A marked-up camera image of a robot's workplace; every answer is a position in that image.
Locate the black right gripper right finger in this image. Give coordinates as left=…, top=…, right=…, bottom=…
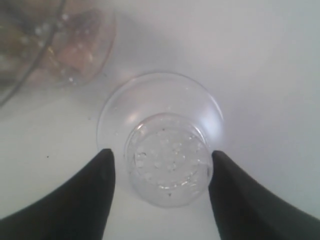
left=208, top=150, right=320, bottom=240

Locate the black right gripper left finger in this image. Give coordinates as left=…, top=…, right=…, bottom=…
left=0, top=149, right=116, bottom=240

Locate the clear dome lid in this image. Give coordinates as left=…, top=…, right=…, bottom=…
left=96, top=72, right=224, bottom=208

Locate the pile of coins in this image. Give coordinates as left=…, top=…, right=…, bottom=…
left=0, top=7, right=111, bottom=83

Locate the clear measuring shaker cup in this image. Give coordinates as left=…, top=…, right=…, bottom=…
left=0, top=0, right=118, bottom=107

